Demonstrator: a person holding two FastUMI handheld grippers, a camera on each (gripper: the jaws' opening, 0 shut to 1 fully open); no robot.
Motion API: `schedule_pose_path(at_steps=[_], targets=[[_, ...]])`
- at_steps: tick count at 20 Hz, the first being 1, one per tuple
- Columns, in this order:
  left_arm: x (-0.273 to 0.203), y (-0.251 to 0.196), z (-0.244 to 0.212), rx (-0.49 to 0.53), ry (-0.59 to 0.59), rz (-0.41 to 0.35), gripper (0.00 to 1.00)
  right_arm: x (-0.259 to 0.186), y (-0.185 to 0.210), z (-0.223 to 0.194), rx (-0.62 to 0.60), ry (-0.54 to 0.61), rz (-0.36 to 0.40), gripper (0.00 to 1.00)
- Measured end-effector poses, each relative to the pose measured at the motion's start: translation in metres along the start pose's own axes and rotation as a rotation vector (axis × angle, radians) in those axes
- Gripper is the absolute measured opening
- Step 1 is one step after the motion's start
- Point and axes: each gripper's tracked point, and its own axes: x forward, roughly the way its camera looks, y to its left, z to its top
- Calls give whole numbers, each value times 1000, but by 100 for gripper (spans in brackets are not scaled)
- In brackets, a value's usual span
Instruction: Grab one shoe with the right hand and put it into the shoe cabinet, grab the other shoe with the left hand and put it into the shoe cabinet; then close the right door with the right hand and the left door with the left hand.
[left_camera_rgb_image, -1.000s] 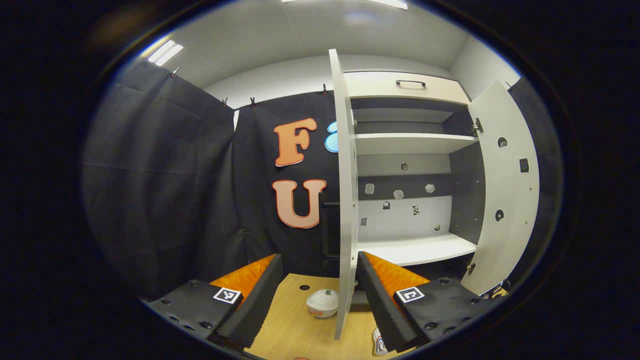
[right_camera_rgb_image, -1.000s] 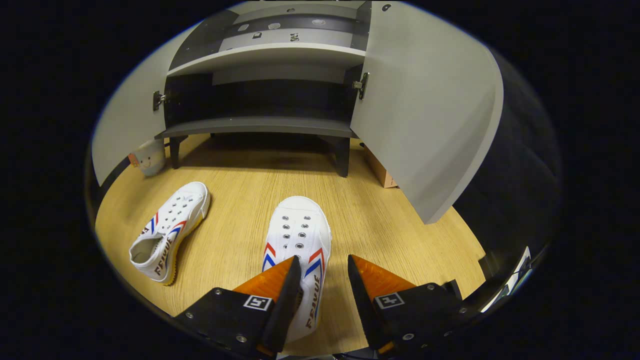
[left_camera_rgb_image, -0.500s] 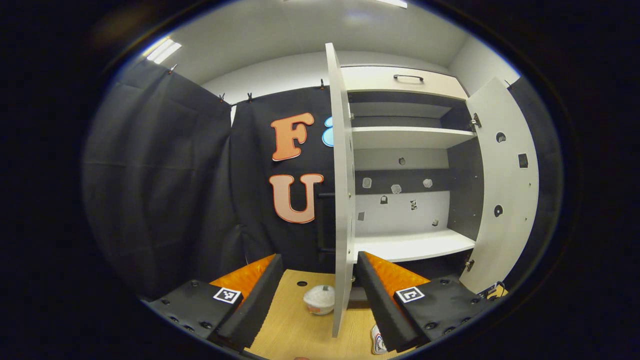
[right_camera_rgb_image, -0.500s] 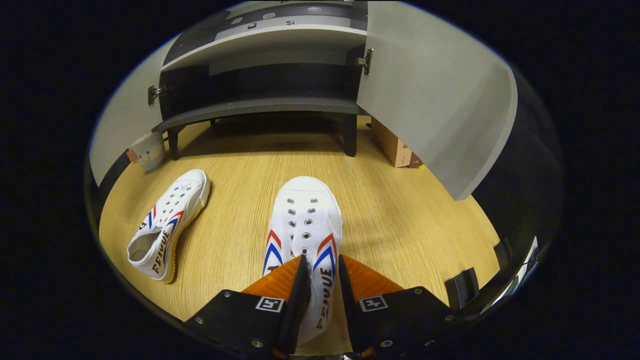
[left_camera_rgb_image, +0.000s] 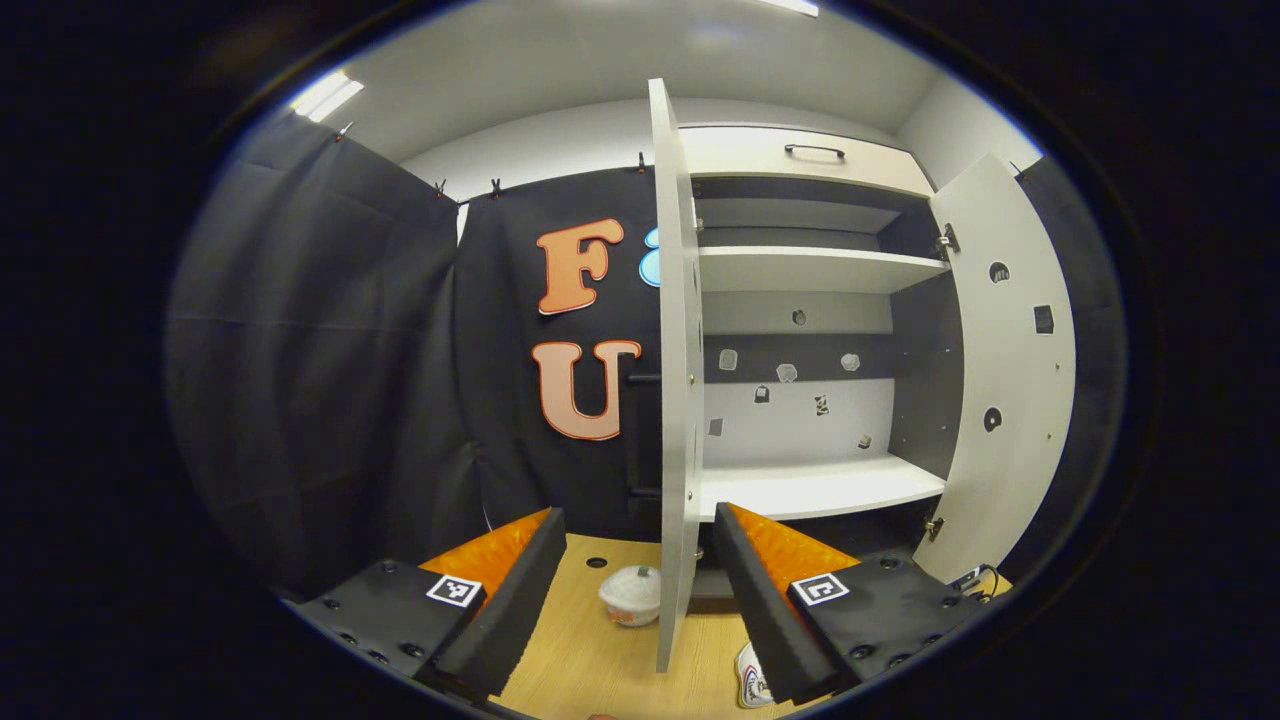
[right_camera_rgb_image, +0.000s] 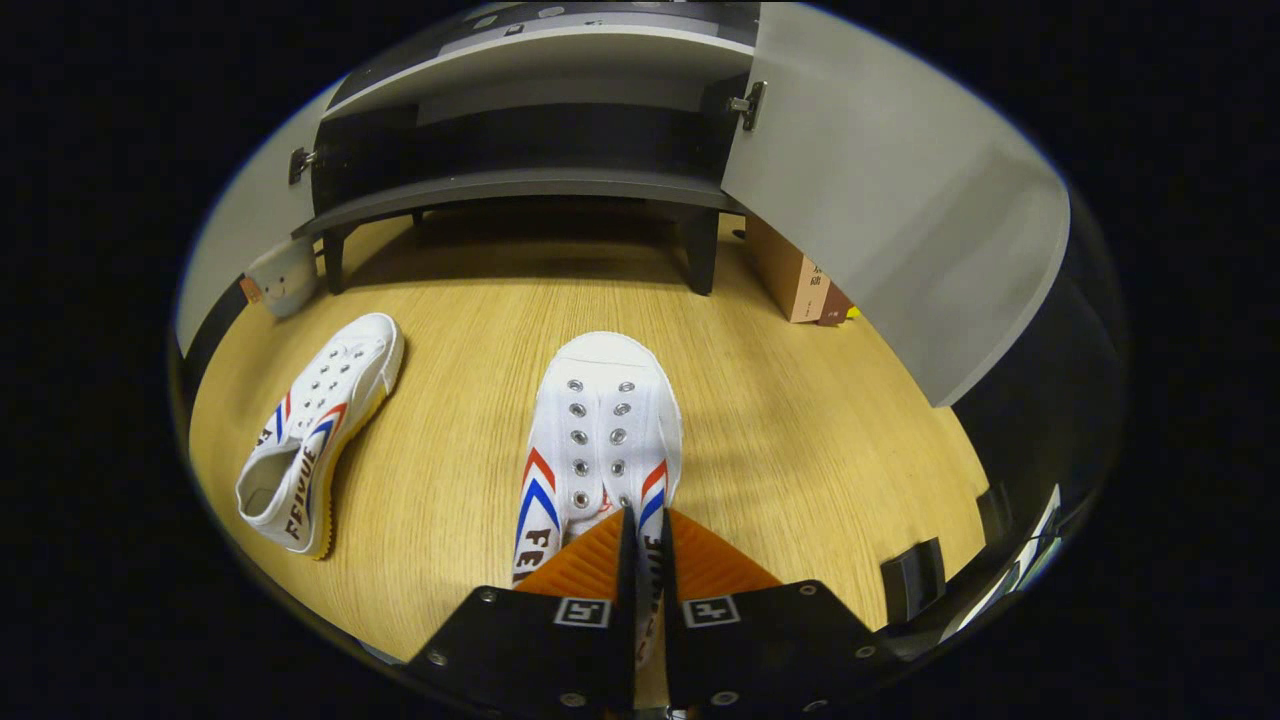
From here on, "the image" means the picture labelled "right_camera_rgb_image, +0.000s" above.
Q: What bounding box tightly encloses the white door with phone sticker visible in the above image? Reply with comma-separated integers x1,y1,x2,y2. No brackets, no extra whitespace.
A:
175,80,346,356

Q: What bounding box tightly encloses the white door with cat sticker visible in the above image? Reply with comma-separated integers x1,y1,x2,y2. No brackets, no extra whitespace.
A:
720,0,1071,409

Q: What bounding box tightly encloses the orange brown book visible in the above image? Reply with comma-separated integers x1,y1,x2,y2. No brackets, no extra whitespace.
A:
745,213,834,324

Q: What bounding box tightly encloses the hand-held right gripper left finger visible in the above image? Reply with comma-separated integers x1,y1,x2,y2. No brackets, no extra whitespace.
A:
405,507,638,713

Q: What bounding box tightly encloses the small white plush toy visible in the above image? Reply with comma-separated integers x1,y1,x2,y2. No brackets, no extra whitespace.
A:
243,238,321,319

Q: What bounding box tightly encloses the white canvas shoe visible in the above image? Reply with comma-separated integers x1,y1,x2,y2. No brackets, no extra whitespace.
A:
512,331,684,671
235,313,406,561

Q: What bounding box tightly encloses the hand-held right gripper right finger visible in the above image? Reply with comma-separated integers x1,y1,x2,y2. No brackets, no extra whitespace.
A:
660,507,906,713

